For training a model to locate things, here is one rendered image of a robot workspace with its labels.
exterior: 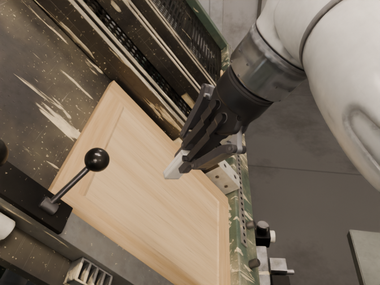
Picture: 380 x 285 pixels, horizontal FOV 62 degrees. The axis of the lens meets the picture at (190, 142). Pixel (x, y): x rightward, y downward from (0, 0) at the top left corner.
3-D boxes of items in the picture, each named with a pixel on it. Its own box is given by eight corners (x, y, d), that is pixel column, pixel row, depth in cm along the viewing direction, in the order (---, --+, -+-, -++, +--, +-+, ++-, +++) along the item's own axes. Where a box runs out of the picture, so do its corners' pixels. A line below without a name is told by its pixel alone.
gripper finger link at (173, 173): (197, 154, 52) (198, 158, 52) (177, 176, 57) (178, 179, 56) (182, 152, 51) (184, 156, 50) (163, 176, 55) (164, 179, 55)
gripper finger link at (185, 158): (240, 113, 45) (244, 120, 45) (200, 158, 52) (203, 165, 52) (219, 109, 43) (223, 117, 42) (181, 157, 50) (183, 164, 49)
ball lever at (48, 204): (51, 224, 48) (116, 163, 48) (30, 210, 46) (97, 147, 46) (53, 211, 51) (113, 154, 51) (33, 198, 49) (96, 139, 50)
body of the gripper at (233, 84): (221, 51, 41) (186, 99, 47) (247, 99, 36) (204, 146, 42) (261, 63, 45) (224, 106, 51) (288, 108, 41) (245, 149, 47)
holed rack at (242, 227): (245, 247, 98) (247, 247, 98) (240, 242, 97) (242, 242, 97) (230, 46, 228) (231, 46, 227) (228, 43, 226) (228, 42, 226)
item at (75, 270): (95, 302, 53) (107, 298, 52) (62, 284, 50) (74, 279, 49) (102, 280, 57) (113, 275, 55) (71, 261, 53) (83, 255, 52)
